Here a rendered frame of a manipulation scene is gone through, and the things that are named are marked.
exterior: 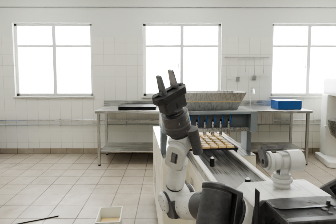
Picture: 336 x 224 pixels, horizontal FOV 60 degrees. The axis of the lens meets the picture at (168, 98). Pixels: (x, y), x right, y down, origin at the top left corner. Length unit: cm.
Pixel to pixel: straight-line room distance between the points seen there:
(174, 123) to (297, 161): 38
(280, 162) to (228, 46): 452
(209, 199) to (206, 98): 139
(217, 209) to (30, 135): 522
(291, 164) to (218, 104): 136
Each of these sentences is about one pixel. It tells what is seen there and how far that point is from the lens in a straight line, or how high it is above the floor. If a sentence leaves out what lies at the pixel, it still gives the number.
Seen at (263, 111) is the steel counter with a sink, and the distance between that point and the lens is 477.
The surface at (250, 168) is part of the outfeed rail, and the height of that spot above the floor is 89.
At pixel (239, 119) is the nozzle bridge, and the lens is 235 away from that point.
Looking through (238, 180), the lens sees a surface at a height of 84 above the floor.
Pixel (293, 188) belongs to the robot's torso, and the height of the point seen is 111.
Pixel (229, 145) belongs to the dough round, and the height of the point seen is 92.
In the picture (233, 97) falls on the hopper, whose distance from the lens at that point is 226.
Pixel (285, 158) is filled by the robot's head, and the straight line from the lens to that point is 96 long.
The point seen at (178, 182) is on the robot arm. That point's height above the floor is 107.
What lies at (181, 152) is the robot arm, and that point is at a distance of 95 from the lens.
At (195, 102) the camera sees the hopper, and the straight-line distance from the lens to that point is 220.
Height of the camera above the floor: 147
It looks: 5 degrees down
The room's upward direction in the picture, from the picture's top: straight up
